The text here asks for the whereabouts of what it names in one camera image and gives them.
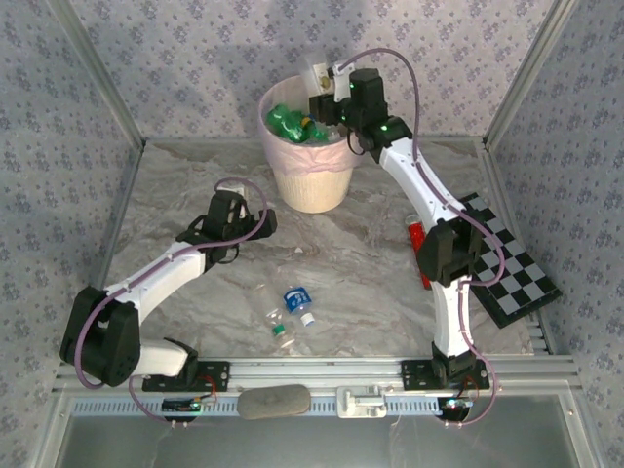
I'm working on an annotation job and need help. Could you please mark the green soda bottle yellow cap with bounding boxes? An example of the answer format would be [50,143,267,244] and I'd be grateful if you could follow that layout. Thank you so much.
[265,103,314,144]
[308,121,338,143]

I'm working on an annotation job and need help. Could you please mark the pink plastic bin liner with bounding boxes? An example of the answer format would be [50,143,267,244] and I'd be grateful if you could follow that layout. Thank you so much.
[257,75,366,176]

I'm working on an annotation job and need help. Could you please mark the white ribbed waste bin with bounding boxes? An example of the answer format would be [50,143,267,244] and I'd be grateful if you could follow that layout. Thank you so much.
[272,163,353,215]

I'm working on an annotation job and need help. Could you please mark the blue label bottle white cap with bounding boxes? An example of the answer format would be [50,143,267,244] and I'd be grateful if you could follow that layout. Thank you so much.
[282,286,317,328]

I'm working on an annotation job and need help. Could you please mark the clear bottle green cap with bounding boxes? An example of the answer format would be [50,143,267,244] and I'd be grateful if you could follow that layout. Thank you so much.
[253,285,297,350]

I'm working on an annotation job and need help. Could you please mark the clear tube red contents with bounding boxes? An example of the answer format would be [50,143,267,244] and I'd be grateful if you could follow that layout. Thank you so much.
[407,214,433,290]

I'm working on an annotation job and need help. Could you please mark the grey oval pad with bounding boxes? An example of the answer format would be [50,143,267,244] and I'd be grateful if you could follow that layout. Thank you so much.
[237,383,312,420]

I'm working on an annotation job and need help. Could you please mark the white plastic latch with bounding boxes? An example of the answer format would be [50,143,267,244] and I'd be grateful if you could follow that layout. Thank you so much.
[336,384,387,419]

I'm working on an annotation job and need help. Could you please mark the black white checkerboard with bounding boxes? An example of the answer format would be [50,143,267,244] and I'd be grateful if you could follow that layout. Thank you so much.
[457,192,565,330]

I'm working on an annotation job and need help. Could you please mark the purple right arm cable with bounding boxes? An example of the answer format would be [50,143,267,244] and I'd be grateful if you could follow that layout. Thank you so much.
[338,46,498,429]

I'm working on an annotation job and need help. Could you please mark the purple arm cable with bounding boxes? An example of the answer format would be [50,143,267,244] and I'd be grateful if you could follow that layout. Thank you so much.
[338,46,498,429]
[77,177,270,428]

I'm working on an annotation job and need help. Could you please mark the aluminium mounting rail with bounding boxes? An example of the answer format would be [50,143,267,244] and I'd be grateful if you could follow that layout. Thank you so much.
[53,357,581,392]

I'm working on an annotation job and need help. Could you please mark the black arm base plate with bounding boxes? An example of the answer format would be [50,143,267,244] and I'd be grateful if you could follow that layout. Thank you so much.
[141,360,230,392]
[400,359,490,391]

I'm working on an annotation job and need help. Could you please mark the aluminium frame post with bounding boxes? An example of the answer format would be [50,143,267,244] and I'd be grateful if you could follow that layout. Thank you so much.
[481,0,581,150]
[48,0,148,150]

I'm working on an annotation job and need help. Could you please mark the slotted grey cable duct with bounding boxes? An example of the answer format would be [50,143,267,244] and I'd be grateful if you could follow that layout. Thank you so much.
[67,396,576,416]

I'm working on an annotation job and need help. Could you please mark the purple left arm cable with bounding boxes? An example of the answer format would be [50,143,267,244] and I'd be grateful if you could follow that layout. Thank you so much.
[77,177,270,428]

